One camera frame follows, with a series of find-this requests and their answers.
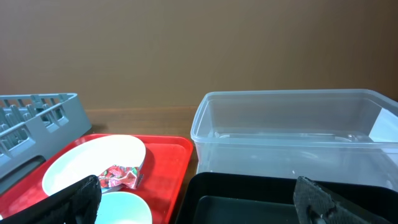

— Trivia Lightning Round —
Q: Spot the clear plastic bin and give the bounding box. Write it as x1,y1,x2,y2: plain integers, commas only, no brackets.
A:
190,89,397,190

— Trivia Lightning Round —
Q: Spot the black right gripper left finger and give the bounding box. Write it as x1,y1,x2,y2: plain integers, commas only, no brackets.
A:
1,175,102,224

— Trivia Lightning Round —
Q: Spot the red snack wrapper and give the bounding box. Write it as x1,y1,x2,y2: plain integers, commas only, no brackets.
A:
98,165,140,189

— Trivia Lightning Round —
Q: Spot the light blue plate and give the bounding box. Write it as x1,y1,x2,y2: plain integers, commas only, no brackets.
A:
42,134,146,196

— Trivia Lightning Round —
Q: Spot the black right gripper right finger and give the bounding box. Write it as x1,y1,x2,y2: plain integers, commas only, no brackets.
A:
293,176,389,224

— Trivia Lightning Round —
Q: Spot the red plastic tray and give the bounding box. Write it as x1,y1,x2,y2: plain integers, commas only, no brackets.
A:
1,134,193,223

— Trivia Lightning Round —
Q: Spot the black plastic bin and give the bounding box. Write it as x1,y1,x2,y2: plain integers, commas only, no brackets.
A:
175,172,397,224

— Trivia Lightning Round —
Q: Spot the light blue bowl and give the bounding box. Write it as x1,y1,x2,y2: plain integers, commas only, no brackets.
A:
95,192,152,224

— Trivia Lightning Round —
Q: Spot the grey dishwasher rack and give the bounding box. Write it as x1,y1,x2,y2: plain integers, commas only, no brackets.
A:
1,93,91,194

